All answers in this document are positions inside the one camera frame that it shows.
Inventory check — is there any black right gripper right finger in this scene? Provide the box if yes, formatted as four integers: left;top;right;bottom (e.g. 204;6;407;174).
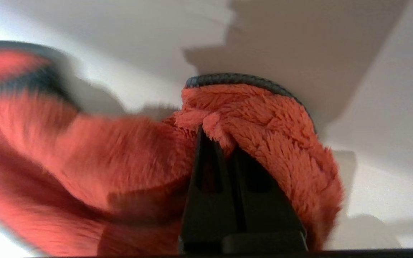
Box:
233;149;308;236

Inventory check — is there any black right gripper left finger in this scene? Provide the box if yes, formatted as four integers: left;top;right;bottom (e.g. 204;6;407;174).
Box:
179;125;242;252

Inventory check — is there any white sink basin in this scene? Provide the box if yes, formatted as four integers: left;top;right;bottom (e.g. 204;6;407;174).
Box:
0;0;413;251

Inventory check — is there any orange fluffy cloth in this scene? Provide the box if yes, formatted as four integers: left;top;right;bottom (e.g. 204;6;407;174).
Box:
0;41;343;257

